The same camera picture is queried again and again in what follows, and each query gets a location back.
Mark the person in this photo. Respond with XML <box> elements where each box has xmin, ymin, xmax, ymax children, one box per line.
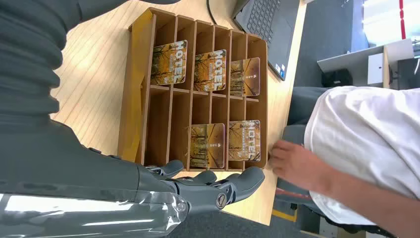
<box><xmin>268</xmin><ymin>86</ymin><xmax>420</xmax><ymax>238</ymax></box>

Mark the wooden slotted card holder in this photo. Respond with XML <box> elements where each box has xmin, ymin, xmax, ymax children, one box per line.
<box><xmin>117</xmin><ymin>7</ymin><xmax>269</xmax><ymax>172</ymax></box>

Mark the black bag under desk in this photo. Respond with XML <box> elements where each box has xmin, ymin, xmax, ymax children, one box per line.
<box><xmin>322</xmin><ymin>68</ymin><xmax>354</xmax><ymax>88</ymax></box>

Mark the white desk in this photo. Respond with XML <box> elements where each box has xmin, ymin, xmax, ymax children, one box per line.
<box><xmin>316</xmin><ymin>39</ymin><xmax>416</xmax><ymax>89</ymax></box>

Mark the grey laptop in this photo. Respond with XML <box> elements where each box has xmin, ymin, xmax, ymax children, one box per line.
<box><xmin>231</xmin><ymin>0</ymin><xmax>301</xmax><ymax>81</ymax></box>

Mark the red vertical strip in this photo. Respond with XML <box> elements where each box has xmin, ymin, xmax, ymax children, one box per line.
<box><xmin>398</xmin><ymin>0</ymin><xmax>408</xmax><ymax>41</ymax></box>

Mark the black laptop power cable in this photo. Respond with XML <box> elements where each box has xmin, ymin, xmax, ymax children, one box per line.
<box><xmin>206</xmin><ymin>0</ymin><xmax>219</xmax><ymax>26</ymax></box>

